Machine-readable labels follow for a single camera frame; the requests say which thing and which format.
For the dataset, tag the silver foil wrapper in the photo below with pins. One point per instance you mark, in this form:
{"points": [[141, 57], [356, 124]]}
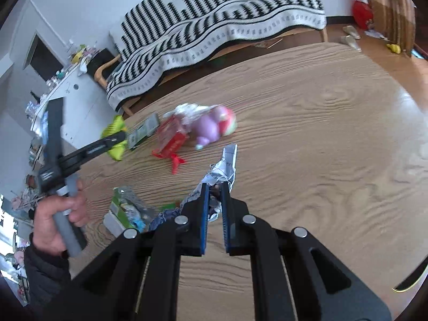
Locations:
{"points": [[223, 171]]}

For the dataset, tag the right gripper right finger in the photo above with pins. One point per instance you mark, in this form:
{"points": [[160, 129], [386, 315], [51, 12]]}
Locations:
{"points": [[247, 235]]}

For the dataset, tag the white cabinet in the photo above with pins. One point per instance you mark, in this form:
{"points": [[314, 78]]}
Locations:
{"points": [[86, 112]]}

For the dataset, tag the yellow toy on floor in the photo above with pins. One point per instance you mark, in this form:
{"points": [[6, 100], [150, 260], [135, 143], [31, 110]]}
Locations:
{"points": [[394, 48]]}

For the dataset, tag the yellow green snack wrapper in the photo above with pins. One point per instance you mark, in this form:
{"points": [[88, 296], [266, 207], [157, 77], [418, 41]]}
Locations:
{"points": [[119, 145]]}

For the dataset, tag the dark jacket left forearm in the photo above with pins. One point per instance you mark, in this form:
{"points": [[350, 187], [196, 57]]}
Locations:
{"points": [[47, 275]]}

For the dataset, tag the beige slippers on floor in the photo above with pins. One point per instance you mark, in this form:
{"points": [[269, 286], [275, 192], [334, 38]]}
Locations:
{"points": [[351, 37]]}

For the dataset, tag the purple pink plush toy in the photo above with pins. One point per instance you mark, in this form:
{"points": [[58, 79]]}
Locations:
{"points": [[213, 125]]}

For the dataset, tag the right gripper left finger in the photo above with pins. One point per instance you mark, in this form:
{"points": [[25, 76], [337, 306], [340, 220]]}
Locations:
{"points": [[185, 235]]}

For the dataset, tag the red gift box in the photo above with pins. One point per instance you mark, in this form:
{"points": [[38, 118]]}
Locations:
{"points": [[171, 135]]}

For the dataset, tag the red bag on floor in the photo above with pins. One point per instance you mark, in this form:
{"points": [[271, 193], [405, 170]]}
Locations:
{"points": [[362, 14]]}

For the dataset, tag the black white striped sofa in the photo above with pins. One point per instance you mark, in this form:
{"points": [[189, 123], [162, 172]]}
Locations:
{"points": [[157, 37]]}

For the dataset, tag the brown curtain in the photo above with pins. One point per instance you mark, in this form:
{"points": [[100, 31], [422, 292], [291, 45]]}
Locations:
{"points": [[395, 19]]}

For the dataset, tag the silver green cigarette box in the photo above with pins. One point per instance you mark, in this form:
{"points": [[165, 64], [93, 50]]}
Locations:
{"points": [[143, 131]]}

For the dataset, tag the green white snack packaging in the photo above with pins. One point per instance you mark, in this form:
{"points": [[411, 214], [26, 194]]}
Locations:
{"points": [[127, 210]]}

